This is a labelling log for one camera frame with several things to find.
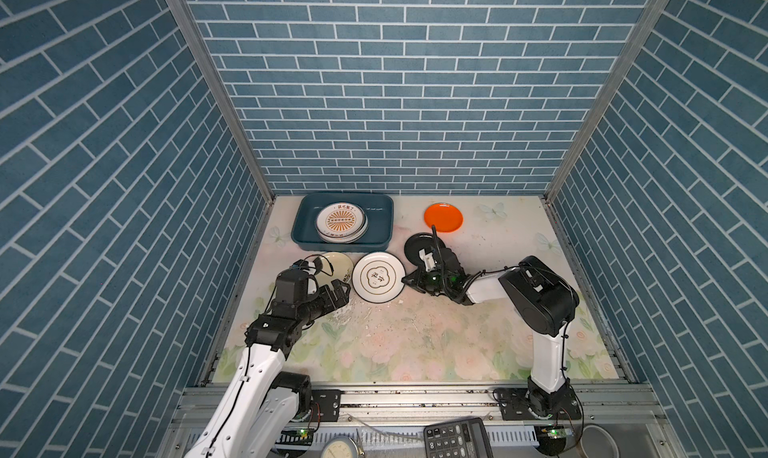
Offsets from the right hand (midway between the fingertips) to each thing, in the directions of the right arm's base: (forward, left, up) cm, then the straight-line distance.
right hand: (399, 278), depth 94 cm
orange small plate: (+28, -16, -1) cm, 32 cm away
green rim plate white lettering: (+14, +20, 0) cm, 24 cm away
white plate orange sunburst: (+21, +23, +2) cm, 31 cm away
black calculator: (-40, -17, -1) cm, 44 cm away
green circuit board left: (-43, +22, -5) cm, 48 cm away
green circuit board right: (-37, -41, -4) cm, 56 cm away
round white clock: (-44, +10, +1) cm, 45 cm away
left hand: (-12, +15, +11) cm, 22 cm away
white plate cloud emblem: (+1, +7, -1) cm, 7 cm away
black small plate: (+16, -5, -1) cm, 17 cm away
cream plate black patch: (+4, +22, -1) cm, 22 cm away
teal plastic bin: (+31, +10, -1) cm, 32 cm away
